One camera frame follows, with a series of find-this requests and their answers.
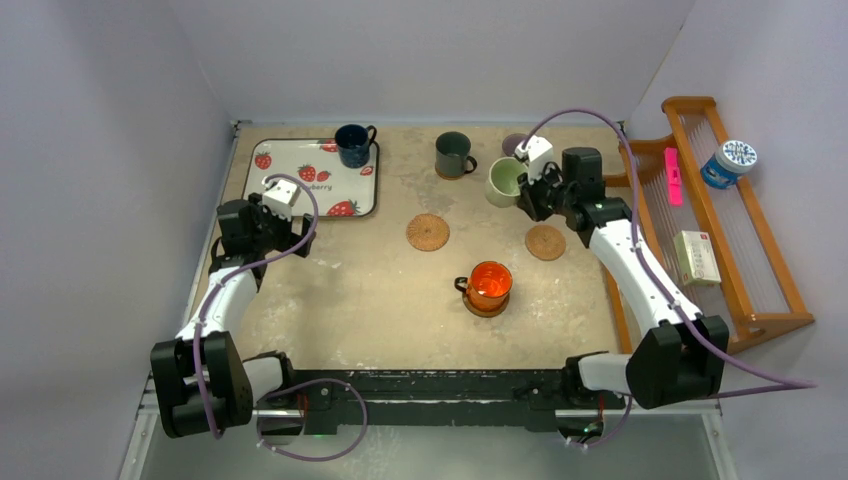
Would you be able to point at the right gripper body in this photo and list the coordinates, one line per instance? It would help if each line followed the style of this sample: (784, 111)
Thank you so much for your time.
(548, 194)

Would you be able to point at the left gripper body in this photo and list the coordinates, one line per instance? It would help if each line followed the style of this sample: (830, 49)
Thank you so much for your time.
(273, 231)

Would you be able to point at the pale green mug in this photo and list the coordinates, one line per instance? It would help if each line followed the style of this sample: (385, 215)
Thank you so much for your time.
(502, 187)

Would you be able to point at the purple mug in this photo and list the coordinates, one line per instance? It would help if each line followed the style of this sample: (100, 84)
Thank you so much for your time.
(511, 142)

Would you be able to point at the dark green mug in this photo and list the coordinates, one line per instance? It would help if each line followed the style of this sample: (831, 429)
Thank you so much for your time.
(453, 153)

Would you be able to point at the orange mug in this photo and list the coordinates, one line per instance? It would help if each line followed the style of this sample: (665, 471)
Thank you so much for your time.
(486, 286)

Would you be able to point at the navy blue mug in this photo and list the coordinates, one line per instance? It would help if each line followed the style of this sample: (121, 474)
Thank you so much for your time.
(353, 143)

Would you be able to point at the light wooden coaster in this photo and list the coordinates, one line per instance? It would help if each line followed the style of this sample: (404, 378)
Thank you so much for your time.
(445, 176)

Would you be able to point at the dark brown wooden coaster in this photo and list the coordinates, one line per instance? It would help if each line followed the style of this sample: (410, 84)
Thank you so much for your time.
(486, 313)

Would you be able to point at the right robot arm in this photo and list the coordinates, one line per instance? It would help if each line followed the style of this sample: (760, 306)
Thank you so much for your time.
(679, 355)

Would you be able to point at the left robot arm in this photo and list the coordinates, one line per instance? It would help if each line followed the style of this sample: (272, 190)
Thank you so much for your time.
(202, 384)

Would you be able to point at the pink marker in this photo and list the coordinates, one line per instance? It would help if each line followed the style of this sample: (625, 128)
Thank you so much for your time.
(674, 184)

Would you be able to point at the strawberry print tray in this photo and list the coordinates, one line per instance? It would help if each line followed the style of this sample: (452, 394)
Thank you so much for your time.
(340, 191)

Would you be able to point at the wooden tiered rack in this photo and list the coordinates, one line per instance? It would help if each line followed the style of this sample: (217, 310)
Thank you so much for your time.
(757, 297)

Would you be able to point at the white card box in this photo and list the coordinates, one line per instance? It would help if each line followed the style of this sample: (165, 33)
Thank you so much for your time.
(697, 263)

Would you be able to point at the blue jar white lid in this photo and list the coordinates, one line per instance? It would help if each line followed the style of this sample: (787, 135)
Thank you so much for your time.
(729, 163)

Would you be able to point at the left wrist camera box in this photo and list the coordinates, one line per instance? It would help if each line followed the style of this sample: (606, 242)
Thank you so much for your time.
(280, 196)

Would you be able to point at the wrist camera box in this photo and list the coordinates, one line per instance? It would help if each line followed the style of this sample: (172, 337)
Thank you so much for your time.
(280, 196)
(535, 152)

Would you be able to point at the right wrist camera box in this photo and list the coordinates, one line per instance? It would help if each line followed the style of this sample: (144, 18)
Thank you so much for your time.
(535, 152)

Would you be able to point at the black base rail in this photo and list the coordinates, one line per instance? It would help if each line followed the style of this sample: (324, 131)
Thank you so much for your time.
(546, 400)

